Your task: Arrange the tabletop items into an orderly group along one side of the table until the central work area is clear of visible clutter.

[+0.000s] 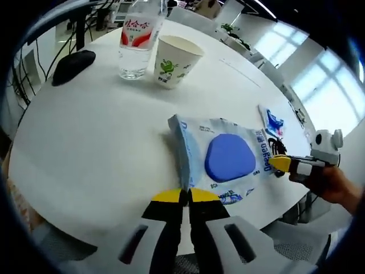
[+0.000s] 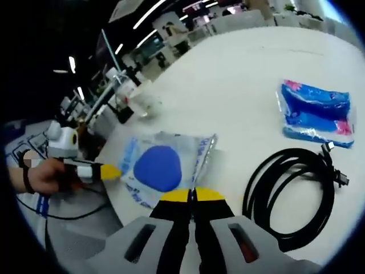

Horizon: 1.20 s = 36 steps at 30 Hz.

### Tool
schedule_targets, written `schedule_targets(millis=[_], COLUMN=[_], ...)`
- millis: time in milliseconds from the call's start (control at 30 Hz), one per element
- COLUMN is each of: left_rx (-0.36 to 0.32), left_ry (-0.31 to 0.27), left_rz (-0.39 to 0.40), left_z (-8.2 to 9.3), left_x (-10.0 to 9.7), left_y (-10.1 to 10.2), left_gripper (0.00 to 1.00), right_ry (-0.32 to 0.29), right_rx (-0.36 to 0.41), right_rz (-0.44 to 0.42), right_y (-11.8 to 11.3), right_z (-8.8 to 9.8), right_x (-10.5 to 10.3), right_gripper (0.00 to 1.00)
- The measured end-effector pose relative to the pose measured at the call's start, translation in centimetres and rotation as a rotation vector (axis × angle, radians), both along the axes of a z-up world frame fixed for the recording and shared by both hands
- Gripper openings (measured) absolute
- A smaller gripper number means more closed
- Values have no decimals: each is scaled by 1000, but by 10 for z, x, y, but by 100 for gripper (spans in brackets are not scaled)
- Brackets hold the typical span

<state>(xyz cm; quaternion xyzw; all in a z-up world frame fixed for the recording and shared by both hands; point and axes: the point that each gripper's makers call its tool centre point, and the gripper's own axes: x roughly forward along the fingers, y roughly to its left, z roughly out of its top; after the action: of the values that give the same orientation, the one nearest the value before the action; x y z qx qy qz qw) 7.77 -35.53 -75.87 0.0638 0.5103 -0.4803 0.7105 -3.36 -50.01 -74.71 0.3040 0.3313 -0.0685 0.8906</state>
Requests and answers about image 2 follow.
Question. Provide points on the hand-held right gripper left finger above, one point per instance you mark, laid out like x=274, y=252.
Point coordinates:
x=174, y=234

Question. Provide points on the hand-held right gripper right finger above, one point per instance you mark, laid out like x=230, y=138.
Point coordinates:
x=211, y=228

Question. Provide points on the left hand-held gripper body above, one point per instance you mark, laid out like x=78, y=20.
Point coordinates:
x=61, y=142

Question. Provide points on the clear zip bag blue item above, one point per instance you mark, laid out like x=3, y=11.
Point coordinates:
x=159, y=168

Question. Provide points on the white paper cup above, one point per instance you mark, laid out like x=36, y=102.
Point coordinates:
x=145, y=102

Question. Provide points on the blue tissue pack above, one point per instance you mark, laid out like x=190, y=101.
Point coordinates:
x=313, y=114

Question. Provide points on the person's left hand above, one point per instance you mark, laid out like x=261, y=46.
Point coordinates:
x=48, y=177

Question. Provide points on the black computer mouse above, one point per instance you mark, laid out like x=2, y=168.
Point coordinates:
x=125, y=115

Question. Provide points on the computer monitor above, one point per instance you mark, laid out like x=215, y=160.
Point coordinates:
x=107, y=54

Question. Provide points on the white round table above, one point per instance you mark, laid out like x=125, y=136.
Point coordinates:
x=228, y=100

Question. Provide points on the ceiling light strip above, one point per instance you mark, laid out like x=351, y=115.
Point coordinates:
x=148, y=15

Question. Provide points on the green potted plant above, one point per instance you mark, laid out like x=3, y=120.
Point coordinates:
x=290, y=7

